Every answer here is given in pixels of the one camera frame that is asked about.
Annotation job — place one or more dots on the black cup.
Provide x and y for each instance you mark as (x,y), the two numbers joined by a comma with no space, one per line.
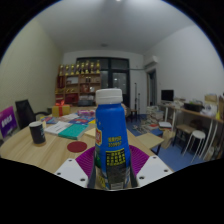
(37,132)

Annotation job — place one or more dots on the group of colourful books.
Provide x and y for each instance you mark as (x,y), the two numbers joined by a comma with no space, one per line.
(75,117)

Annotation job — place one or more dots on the black printer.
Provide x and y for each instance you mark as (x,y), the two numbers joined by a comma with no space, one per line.
(193,106)

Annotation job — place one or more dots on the purple sign board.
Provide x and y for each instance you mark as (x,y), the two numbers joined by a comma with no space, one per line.
(7,122)

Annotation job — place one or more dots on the white round stool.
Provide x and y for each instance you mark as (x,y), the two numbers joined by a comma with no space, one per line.
(196,141)

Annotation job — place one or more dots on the teal book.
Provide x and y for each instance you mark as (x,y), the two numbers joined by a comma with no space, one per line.
(73,131)

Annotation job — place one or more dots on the yellow gift box red ribbon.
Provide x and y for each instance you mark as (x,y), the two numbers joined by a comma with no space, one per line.
(61,109)

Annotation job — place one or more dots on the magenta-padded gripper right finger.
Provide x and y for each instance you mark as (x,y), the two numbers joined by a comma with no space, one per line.
(150,170)

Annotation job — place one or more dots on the white booklet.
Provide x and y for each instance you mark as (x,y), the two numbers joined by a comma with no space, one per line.
(58,127)

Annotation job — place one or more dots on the dark wooden stool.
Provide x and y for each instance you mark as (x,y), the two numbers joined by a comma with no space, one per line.
(181,133)

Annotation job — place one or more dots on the white air conditioner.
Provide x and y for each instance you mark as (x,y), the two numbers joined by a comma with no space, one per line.
(150,61)

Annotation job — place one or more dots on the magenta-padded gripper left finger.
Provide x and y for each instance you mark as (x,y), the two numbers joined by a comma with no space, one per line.
(71,171)

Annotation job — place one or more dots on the black office chair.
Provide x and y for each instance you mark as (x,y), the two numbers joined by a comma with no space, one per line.
(25,112)

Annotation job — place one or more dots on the black computer monitor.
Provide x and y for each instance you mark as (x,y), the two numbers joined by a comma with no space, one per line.
(167,95)

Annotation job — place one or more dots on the blue drink bottle white cap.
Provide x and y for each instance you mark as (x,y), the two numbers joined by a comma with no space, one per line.
(112,140)

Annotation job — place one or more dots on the long wooden side desk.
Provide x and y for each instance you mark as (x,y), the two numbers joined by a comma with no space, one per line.
(191,115)

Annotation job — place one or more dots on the wooden shelf unit with trophies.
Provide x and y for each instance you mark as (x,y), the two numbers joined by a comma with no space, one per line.
(78,83)

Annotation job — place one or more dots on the flat round red coaster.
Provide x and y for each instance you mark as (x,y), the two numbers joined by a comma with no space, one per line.
(77,146)

